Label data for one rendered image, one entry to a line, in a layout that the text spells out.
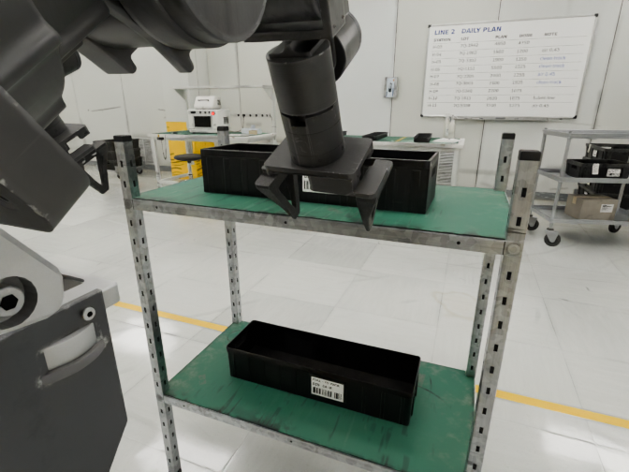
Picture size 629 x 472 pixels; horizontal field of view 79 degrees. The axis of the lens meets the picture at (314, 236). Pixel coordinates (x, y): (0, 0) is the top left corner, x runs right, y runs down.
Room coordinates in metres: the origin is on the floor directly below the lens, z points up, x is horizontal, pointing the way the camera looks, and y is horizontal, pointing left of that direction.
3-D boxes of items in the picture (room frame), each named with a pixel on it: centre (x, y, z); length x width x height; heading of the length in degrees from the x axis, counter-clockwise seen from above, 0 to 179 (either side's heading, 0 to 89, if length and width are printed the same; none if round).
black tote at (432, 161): (0.97, 0.00, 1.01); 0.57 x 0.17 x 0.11; 67
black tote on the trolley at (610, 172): (3.32, -2.43, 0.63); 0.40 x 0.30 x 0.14; 83
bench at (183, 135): (5.22, 1.33, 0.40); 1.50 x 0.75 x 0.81; 69
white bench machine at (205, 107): (5.25, 1.38, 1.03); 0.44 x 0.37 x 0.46; 74
